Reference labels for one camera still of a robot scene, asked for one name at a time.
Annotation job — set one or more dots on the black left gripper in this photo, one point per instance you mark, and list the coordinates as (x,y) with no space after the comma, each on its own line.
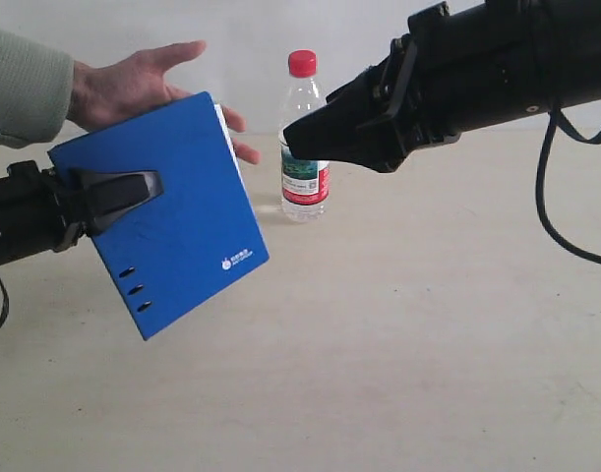
(40,213)

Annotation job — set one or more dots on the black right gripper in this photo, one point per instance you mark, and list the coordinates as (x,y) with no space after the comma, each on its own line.
(449,74)

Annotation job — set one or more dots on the clear plastic water bottle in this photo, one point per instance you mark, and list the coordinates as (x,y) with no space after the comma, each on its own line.
(304,175)

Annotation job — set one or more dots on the blue ring binder notebook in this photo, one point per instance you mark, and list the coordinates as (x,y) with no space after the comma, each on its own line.
(171,255)

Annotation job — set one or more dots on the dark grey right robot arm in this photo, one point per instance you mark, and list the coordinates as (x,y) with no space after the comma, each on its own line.
(571,50)

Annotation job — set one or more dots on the grey green sleeved forearm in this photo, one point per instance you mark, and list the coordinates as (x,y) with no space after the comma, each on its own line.
(35,89)

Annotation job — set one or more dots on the person's bare hand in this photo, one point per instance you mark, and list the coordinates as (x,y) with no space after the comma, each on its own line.
(103,96)

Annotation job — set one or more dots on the white notebook paper pages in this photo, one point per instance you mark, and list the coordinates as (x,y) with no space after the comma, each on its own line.
(223,125)

